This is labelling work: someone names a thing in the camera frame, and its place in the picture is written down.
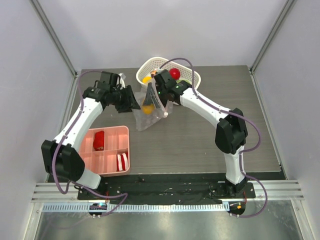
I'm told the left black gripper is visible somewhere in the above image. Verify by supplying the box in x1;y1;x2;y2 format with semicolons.
110;85;141;114

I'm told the clear pink zip top bag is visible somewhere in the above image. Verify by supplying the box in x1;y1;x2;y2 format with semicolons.
133;79;173;132

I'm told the red fake apple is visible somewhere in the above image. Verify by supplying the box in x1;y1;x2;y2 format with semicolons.
169;68;181;80

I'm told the green fake lettuce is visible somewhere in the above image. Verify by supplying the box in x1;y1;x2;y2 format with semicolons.
176;78;192;85

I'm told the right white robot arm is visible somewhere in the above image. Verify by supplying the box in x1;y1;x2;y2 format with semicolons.
142;69;248;198

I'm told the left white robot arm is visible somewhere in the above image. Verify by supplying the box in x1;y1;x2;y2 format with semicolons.
41;83;140;200

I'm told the orange fake fruit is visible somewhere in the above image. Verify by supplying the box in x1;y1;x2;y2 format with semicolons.
141;104;155;115

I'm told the red plush fake food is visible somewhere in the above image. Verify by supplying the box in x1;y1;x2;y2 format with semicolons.
92;130;105;151

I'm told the red white striped fake food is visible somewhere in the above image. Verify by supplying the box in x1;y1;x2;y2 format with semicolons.
116;152;130;172

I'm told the white perforated plastic basket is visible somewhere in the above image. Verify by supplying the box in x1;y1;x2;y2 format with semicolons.
135;56;201;90

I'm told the pink divided organizer tray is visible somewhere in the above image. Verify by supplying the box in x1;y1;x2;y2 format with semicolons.
79;125;131;177

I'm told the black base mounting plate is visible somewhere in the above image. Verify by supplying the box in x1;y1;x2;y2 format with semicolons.
79;182;256;205

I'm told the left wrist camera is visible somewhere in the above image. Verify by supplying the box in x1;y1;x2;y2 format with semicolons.
97;71;126;89

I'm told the aluminium front rail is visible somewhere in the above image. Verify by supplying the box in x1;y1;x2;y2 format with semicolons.
31;180;305;202

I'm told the left aluminium corner post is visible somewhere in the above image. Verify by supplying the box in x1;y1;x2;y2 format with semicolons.
29;0;77;76

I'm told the aluminium corner post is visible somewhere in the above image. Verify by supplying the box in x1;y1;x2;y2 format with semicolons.
249;0;297;75
29;0;77;76

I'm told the slotted grey cable duct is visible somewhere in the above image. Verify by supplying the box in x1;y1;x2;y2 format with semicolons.
42;202;230;213

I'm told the right aluminium corner post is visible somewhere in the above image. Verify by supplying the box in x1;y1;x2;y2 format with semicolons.
249;0;297;75

